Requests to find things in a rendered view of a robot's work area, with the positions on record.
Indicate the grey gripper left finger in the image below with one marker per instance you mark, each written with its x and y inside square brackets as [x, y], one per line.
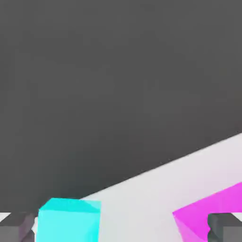
[15, 229]

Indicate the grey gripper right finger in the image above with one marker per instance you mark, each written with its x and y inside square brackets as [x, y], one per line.
[225, 229]

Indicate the small cyan cube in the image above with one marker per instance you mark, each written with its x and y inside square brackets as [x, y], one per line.
[68, 223]

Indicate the large magenta box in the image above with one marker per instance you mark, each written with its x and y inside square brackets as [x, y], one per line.
[196, 217]

